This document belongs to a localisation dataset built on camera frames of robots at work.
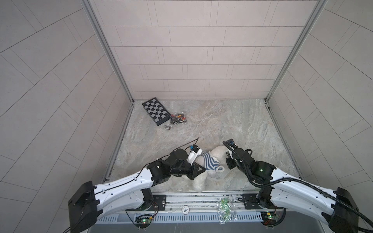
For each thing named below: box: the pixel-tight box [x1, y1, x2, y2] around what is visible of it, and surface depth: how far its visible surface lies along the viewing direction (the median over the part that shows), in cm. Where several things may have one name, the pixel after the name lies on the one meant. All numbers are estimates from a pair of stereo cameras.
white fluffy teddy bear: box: [192, 145, 228, 192], surface depth 73 cm
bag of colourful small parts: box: [169, 113, 187, 125], surface depth 104 cm
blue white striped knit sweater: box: [201, 150, 225, 173], surface depth 74 cm
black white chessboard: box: [141, 97, 171, 127], surface depth 107 cm
